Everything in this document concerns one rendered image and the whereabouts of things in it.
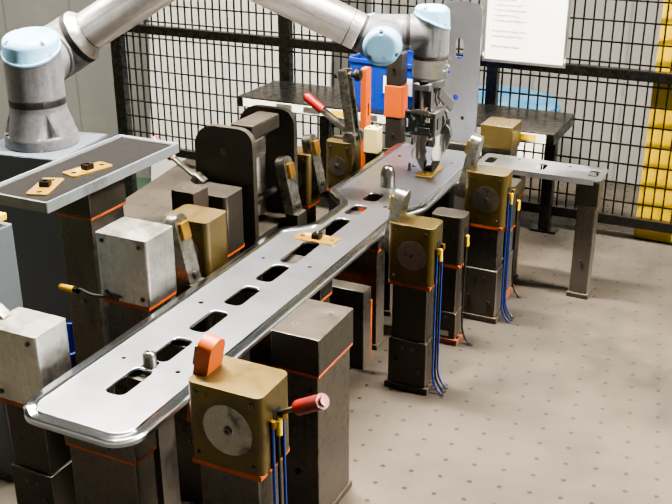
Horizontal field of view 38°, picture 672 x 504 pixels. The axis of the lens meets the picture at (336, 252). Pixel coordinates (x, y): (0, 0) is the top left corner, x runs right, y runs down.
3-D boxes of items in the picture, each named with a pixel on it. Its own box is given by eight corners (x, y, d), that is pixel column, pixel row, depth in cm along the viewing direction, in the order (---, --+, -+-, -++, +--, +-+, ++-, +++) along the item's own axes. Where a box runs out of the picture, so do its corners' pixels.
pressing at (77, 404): (144, 459, 120) (143, 449, 120) (4, 416, 129) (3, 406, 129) (487, 157, 235) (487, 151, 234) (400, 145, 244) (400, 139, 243)
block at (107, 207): (111, 411, 184) (87, 185, 166) (77, 402, 187) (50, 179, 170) (143, 387, 192) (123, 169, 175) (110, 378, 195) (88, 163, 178)
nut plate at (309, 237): (341, 239, 184) (341, 233, 183) (332, 246, 180) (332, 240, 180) (301, 232, 187) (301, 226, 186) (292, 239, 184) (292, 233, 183)
